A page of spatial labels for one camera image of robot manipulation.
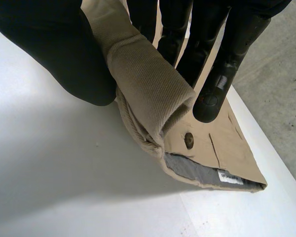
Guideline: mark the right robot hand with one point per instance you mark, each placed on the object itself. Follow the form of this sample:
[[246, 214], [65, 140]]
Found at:
[[51, 49]]

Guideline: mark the beige shorts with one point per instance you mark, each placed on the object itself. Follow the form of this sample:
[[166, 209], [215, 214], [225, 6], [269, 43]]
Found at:
[[148, 93]]

